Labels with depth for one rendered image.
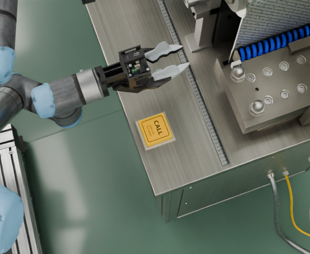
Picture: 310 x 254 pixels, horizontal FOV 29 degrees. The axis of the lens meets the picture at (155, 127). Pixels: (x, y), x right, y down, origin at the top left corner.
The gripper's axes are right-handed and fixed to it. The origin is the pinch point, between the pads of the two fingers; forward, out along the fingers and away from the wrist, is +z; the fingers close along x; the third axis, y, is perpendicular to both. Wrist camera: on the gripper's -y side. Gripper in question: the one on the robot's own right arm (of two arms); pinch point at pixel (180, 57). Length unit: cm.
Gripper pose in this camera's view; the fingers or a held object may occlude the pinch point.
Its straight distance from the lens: 139.7
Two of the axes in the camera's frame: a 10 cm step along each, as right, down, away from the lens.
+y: -0.1, -2.6, -9.7
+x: -3.4, -9.1, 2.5
